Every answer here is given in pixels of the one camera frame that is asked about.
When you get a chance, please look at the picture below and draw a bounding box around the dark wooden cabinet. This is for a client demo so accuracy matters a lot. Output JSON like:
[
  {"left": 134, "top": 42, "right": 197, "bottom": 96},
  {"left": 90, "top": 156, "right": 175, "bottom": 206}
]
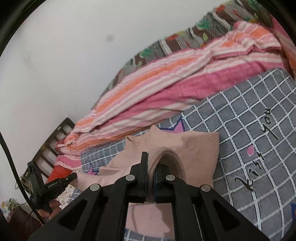
[{"left": 8, "top": 203, "right": 43, "bottom": 233}]

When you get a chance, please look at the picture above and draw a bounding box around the pink orange striped blanket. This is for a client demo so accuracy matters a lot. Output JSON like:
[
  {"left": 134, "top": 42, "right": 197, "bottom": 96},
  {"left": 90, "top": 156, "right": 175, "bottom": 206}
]
[{"left": 54, "top": 21, "right": 286, "bottom": 172}]

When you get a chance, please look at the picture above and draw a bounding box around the brown patterned woven blanket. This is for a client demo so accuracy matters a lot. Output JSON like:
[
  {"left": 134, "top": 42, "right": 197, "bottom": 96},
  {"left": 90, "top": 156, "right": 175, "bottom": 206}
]
[{"left": 113, "top": 0, "right": 279, "bottom": 93}]

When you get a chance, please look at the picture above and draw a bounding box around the grey checked bed sheet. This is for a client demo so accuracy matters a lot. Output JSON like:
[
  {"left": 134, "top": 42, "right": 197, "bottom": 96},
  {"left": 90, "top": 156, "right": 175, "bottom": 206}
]
[{"left": 80, "top": 68, "right": 296, "bottom": 241}]

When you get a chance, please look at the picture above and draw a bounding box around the person's left hand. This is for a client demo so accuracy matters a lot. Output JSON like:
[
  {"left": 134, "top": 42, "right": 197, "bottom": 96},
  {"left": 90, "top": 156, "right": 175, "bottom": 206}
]
[{"left": 38, "top": 200, "right": 62, "bottom": 220}]

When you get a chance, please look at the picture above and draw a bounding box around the dark wooden bed headboard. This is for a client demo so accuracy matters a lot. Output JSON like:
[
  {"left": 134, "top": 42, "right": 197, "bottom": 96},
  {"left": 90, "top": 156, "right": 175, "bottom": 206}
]
[{"left": 32, "top": 118, "right": 76, "bottom": 179}]

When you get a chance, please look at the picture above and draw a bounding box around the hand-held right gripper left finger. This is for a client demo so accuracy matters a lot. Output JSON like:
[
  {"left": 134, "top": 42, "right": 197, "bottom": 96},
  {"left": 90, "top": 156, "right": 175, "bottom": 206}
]
[{"left": 28, "top": 151, "right": 149, "bottom": 241}]

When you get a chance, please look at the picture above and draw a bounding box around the pink knit sweater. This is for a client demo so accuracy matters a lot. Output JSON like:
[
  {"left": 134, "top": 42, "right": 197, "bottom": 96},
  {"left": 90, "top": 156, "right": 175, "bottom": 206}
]
[{"left": 75, "top": 125, "right": 220, "bottom": 237}]

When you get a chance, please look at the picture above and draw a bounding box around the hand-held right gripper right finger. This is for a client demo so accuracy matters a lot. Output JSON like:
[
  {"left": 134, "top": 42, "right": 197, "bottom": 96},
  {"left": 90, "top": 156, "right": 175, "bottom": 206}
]
[{"left": 154, "top": 163, "right": 271, "bottom": 241}]

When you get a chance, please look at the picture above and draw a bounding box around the floral cloth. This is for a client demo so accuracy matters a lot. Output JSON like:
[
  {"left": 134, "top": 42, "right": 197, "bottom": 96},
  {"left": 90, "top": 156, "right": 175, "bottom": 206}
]
[{"left": 57, "top": 185, "right": 78, "bottom": 205}]

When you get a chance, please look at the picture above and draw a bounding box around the orange pink cloth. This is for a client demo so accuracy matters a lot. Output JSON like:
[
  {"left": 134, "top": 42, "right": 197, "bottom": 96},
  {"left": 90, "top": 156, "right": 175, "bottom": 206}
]
[{"left": 269, "top": 15, "right": 296, "bottom": 78}]

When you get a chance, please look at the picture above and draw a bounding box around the black cable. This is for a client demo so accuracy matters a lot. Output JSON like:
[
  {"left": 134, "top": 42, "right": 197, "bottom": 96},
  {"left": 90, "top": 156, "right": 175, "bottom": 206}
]
[{"left": 0, "top": 131, "right": 45, "bottom": 226}]

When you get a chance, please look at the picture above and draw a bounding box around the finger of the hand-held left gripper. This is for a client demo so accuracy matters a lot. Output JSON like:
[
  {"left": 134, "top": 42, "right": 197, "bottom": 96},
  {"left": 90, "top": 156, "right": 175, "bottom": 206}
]
[{"left": 60, "top": 173, "right": 78, "bottom": 186}]

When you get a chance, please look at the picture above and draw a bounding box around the red pillow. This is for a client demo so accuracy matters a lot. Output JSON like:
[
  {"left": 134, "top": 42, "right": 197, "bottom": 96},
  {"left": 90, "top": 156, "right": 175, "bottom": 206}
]
[{"left": 46, "top": 166, "right": 73, "bottom": 184}]

